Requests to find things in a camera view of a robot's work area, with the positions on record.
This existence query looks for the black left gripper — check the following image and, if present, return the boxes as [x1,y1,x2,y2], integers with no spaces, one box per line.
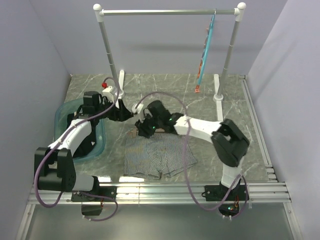
[95,96,134,122]

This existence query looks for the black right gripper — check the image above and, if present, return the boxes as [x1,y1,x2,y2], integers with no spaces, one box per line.
[136,110,164,139]

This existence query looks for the beige clip hanger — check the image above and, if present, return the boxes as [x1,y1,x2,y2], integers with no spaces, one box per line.
[126,126,165,138]

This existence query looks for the grey striped boxer underwear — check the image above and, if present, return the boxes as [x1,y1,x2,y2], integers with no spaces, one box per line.
[123,132,185,180]

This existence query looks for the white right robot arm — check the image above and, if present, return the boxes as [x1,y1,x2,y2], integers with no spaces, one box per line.
[131,100,250,200]

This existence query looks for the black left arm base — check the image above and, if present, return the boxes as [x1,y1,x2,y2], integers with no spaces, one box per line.
[70,186,117,217]

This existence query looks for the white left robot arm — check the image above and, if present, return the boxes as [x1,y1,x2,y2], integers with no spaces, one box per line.
[34,91,133,201]

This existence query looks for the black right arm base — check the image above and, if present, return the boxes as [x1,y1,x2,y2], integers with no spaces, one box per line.
[201,183,249,219]

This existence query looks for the blue hanger with orange clips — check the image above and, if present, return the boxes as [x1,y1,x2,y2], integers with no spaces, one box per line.
[194,10,217,93]

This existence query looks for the silver white clothes rack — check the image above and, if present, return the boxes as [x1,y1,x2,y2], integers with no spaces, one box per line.
[92,2,247,125]

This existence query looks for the black clothes in basket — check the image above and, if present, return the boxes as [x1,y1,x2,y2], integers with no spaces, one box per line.
[70,121,96,158]

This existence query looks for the teal plastic basket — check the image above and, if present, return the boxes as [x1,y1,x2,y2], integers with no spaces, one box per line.
[53,98,106,163]

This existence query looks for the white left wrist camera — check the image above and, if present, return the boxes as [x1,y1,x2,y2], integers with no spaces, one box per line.
[101,82,118,103]

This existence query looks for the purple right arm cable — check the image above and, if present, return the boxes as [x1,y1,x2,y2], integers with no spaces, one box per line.
[134,91,250,220]

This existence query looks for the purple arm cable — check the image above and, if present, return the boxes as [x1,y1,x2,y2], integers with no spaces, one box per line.
[33,76,121,221]
[134,91,250,220]

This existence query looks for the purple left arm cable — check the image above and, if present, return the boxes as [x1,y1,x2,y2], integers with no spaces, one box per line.
[33,76,121,221]

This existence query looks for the aluminium mounting rail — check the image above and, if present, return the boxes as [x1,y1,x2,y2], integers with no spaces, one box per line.
[27,182,292,205]

